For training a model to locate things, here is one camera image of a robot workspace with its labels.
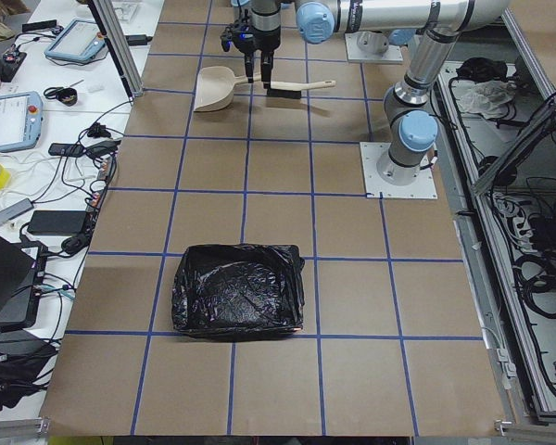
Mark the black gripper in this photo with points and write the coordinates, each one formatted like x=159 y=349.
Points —
x=259 y=43

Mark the white hand brush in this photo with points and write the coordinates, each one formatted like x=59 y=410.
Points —
x=295 y=90

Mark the white plastic dustpan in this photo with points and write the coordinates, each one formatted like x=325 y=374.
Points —
x=215 y=87

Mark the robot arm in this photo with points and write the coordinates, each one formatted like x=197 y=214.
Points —
x=440 y=23

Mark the grey teach pendant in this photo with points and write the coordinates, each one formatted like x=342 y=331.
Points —
x=21 y=116
x=79 y=42

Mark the black power adapter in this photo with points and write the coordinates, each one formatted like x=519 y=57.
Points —
x=57 y=222

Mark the black laptop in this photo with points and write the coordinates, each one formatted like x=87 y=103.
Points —
x=21 y=273

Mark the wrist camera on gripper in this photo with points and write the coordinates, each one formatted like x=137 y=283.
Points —
x=238 y=34

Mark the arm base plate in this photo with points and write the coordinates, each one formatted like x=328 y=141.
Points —
x=372 y=47
x=383 y=178

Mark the aluminium frame post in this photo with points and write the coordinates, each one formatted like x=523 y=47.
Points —
x=109 y=26

